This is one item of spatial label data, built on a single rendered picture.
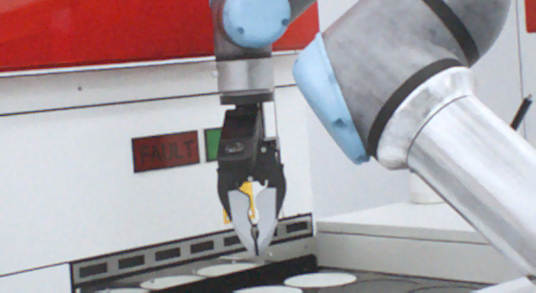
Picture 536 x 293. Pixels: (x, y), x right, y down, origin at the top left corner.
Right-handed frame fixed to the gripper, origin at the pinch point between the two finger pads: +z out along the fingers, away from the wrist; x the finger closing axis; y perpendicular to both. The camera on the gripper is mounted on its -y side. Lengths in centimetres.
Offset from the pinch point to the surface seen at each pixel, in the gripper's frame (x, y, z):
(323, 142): 2, 246, 5
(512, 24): -68, 327, -29
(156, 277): 14.3, 4.1, 3.9
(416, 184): -22.0, 40.4, -2.4
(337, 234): -9.5, 26.2, 2.8
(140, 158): 15.3, 4.3, -12.3
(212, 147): 6.6, 14.3, -12.3
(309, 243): -5.2, 26.5, 4.0
